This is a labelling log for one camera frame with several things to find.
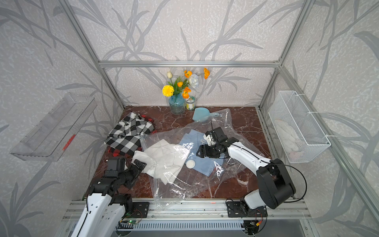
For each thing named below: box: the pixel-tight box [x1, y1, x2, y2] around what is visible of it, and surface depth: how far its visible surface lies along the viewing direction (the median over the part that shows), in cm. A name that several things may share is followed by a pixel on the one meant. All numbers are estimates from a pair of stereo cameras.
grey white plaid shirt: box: [104, 111, 155, 155], surface depth 95 cm
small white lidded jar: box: [185, 95, 196, 111], surface depth 118 cm
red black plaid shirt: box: [108, 114, 157, 158], surface depth 93 cm
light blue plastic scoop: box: [192, 107, 220, 122], surface depth 118 cm
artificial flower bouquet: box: [161, 68, 211, 99], surface depth 93 cm
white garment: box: [131, 138, 188, 186], surface depth 90 cm
